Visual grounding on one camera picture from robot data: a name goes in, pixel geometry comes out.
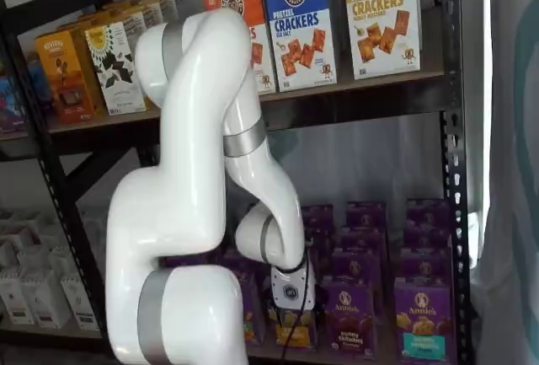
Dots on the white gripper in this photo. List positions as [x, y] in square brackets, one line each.
[286, 285]

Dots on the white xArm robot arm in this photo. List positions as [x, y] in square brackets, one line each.
[185, 213]

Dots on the purple Annie's box orange patch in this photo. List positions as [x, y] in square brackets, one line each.
[320, 215]
[322, 240]
[307, 331]

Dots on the purple Annie's box green patch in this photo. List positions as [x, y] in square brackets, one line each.
[244, 267]
[252, 310]

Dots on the purple Annie's box teal patch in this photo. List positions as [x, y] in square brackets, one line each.
[425, 318]
[425, 264]
[427, 213]
[427, 236]

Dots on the blue pretzel crackers box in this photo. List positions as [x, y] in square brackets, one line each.
[299, 44]

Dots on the yellow pretzel crackers box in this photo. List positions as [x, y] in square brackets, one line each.
[379, 36]

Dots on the orange cookie box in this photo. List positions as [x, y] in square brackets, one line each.
[63, 78]

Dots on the Simple Mills bar box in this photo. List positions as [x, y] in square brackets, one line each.
[162, 6]

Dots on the purple blue snack box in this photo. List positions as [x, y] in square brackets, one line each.
[12, 108]

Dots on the small white carton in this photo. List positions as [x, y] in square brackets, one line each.
[63, 259]
[46, 302]
[35, 257]
[82, 306]
[17, 297]
[8, 257]

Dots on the blue snack package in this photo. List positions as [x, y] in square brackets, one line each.
[40, 82]

